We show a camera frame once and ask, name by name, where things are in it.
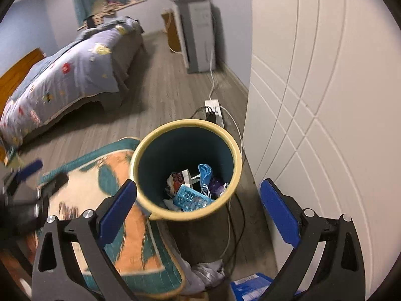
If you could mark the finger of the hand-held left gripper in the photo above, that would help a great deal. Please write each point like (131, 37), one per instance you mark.
(29, 167)
(54, 182)

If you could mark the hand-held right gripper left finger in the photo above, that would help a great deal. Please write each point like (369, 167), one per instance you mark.
(117, 207)

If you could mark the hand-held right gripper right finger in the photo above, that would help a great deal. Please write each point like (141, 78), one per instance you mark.
(278, 213)

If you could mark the pink purple snack wrapper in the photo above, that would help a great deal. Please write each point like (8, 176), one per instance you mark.
(217, 185)

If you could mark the red white snack wrapper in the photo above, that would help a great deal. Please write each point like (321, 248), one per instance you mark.
(178, 178)

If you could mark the teal trash bin yellow rim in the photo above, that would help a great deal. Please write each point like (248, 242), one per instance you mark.
(163, 150)

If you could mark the blue pill blister pack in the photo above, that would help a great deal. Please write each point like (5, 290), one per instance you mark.
(191, 199)

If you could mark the blue face mask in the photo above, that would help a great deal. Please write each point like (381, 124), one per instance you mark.
(206, 175)

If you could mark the green container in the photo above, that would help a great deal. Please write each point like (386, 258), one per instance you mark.
(11, 155)

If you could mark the teal orange patterned cushion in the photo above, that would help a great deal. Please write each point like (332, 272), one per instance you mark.
(137, 235)

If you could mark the blue cardboard box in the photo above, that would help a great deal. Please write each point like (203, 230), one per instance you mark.
(250, 288)

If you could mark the grey crumpled plastic bag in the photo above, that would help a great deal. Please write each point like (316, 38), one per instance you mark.
(206, 272)

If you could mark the wooden bed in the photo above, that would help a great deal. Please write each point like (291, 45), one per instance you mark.
(18, 69)

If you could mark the bed with blue quilt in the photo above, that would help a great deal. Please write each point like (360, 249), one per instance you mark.
(78, 69)

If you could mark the white wardrobe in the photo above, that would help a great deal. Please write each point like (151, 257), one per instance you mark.
(313, 100)

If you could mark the white power strip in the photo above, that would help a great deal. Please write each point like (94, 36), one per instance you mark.
(211, 102)

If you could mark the small wooden cabinet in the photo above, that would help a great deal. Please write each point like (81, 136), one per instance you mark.
(167, 31)

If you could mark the white grey air purifier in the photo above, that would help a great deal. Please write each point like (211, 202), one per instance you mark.
(197, 37)

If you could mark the wooden window sill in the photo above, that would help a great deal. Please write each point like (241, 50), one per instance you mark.
(131, 3)

